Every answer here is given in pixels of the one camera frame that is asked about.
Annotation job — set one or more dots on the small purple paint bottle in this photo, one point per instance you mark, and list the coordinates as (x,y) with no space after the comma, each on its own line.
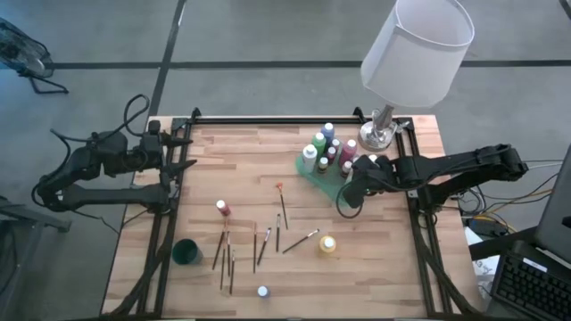
(263,291)

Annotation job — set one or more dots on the grey side table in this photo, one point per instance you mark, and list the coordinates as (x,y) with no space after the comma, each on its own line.
(27,218)

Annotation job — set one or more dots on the grey laptop screen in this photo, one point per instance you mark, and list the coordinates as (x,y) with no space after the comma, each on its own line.
(557,214)

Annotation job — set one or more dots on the black floor fan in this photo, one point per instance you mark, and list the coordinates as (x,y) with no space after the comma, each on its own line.
(20,51)

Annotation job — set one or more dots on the large green paint bottle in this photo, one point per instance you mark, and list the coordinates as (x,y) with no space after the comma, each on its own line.
(319,142)

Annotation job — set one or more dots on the white printed paper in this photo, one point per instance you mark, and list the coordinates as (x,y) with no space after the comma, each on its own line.
(484,267)

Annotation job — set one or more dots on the black keyboard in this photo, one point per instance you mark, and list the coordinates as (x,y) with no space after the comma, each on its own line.
(531,285)

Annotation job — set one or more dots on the small pale pink paint bottle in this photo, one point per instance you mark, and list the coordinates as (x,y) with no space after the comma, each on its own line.
(335,143)

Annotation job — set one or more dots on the grey metal mounting plate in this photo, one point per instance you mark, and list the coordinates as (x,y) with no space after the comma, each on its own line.
(412,195)

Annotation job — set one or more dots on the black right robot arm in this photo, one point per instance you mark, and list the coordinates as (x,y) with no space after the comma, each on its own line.
(459,169)

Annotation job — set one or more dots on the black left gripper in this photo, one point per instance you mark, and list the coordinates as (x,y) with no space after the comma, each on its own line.
(154,151)

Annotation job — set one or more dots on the small crimson paint bottle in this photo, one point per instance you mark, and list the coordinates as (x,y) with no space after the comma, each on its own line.
(331,153)

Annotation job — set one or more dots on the large pink paint bottle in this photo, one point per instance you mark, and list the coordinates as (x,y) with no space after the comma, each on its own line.
(348,151)

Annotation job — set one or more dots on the large bright yellow paint bottle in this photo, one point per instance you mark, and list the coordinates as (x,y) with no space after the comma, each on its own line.
(328,244)

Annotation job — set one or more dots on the orange bristle paintbrush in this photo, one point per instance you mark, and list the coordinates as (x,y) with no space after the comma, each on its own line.
(280,186)

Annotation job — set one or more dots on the dark box on floor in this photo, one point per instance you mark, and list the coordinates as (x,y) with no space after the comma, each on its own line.
(488,227)

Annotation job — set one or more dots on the dark green cup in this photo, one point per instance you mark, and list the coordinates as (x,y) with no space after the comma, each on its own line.
(186,252)

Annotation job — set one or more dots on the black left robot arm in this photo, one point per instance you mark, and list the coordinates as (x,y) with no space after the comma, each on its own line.
(89,178)

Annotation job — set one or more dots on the black desk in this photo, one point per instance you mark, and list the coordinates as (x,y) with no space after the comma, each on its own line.
(504,244)

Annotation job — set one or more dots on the small ochre paint bottle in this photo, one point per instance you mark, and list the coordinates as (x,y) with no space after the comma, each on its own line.
(322,165)

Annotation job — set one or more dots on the white shade chrome table lamp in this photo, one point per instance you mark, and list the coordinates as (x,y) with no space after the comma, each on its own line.
(415,53)

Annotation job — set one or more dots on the small red paint bottle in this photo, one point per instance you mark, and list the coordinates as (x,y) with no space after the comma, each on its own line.
(223,208)

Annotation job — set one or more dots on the thin dark paintbrush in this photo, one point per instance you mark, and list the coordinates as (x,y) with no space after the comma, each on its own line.
(232,272)
(229,254)
(222,267)

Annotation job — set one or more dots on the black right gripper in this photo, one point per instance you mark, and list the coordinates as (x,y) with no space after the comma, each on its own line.
(368,178)

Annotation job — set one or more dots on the large purple paint bottle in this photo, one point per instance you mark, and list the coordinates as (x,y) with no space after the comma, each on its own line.
(328,131)

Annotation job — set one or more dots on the dark paintbrush with yellow end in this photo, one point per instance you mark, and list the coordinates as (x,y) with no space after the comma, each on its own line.
(254,247)

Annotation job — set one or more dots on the green translucent plastic bin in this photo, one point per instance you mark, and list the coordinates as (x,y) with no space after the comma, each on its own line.
(330,183)

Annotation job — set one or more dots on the large dark teal paint bottle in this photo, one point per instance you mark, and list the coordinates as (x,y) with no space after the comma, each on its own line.
(373,157)

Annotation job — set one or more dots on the large white paint bottle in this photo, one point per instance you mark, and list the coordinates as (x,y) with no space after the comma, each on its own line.
(309,158)

